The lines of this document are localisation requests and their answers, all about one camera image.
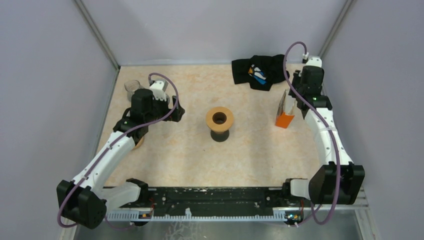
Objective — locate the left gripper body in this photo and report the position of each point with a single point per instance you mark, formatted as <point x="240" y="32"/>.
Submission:
<point x="160" y="108"/>

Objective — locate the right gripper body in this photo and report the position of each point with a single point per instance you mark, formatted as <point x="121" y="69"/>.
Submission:
<point x="297" y="87"/>

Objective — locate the orange coffee filter pack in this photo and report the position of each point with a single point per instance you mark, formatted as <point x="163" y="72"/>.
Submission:
<point x="286" y="110"/>

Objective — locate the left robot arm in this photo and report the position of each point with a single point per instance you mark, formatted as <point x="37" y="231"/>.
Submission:
<point x="85" y="200"/>

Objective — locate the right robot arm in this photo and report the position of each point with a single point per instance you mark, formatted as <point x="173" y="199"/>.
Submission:
<point x="337" y="176"/>

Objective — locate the clear glass carafe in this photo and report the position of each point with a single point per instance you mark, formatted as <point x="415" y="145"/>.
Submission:
<point x="131" y="86"/>

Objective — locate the black printed cloth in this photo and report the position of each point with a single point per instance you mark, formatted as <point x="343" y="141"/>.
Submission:
<point x="261" y="72"/>

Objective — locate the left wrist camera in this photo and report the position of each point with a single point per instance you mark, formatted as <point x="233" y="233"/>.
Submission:
<point x="158" y="88"/>

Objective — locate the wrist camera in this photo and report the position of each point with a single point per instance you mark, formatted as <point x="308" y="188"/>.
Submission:
<point x="158" y="88"/>
<point x="309" y="60"/>

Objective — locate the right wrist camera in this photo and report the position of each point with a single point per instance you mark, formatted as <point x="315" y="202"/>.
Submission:
<point x="309" y="60"/>

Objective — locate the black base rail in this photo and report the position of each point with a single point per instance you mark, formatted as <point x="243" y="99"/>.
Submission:
<point x="219" y="204"/>

